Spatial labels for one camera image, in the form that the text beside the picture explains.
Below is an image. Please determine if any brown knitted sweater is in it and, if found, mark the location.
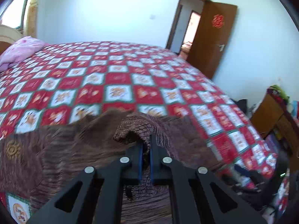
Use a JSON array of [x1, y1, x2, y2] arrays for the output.
[[1, 109, 224, 223]]

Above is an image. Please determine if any brown wooden cabinet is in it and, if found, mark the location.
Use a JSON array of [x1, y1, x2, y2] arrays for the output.
[[250, 94, 298, 159]]

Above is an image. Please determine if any red checkered bear bedspread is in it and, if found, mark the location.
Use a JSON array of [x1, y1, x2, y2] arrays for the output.
[[0, 40, 279, 224]]

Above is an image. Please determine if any pink folded quilt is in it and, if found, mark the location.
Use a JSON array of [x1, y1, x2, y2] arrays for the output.
[[0, 36, 48, 72]]

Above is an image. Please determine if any brown wooden door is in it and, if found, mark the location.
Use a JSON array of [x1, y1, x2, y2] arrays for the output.
[[187, 2, 237, 79]]

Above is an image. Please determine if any red paper door ornament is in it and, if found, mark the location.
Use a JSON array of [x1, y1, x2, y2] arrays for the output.
[[212, 14, 224, 29]]

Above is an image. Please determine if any yellow patterned curtain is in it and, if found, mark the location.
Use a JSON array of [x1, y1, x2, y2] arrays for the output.
[[23, 0, 39, 38]]

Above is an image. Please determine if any cream wooden headboard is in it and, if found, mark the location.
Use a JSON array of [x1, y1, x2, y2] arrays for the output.
[[0, 24, 22, 54]]

